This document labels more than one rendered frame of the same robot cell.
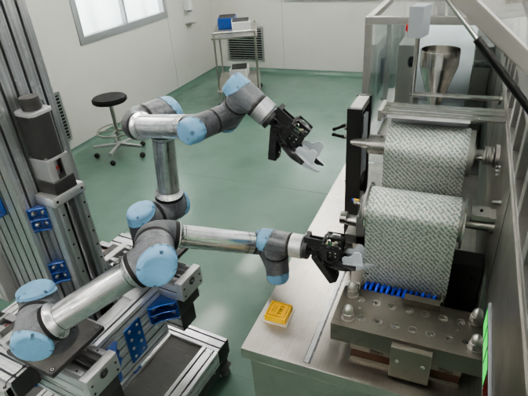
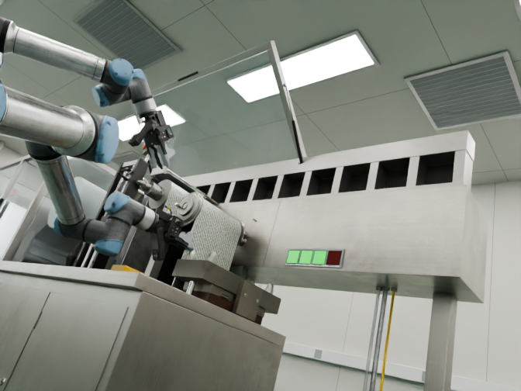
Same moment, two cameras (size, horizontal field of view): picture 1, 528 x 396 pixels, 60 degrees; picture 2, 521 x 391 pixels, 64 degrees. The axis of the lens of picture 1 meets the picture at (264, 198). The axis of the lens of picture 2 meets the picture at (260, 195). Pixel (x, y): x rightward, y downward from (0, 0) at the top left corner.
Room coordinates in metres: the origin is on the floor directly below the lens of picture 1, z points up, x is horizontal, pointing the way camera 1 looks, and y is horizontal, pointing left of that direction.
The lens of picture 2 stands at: (0.32, 1.04, 0.73)
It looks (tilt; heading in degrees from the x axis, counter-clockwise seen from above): 23 degrees up; 291
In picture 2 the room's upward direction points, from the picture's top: 16 degrees clockwise
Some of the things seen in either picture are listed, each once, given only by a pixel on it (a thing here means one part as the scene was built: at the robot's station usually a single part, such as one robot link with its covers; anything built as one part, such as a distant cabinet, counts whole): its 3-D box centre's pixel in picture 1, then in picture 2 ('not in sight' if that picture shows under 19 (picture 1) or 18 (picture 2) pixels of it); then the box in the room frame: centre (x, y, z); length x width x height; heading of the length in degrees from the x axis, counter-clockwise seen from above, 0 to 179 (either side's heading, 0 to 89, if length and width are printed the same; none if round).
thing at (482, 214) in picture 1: (483, 213); not in sight; (0.98, -0.57, 1.28); 0.06 x 0.05 x 0.02; 65
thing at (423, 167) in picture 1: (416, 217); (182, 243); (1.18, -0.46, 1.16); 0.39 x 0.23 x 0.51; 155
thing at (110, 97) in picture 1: (118, 126); not in sight; (4.45, 1.43, 0.31); 0.55 x 0.53 x 0.62; 155
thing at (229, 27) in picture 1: (237, 60); not in sight; (5.94, 0.20, 0.51); 0.91 x 0.58 x 1.02; 179
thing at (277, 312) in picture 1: (278, 312); (127, 272); (1.06, -0.02, 0.91); 0.07 x 0.07 x 0.02; 65
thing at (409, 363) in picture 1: (409, 364); (248, 301); (0.79, -0.34, 0.96); 0.10 x 0.03 x 0.11; 65
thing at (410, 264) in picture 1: (405, 265); (210, 253); (1.00, -0.38, 1.12); 0.23 x 0.01 x 0.18; 65
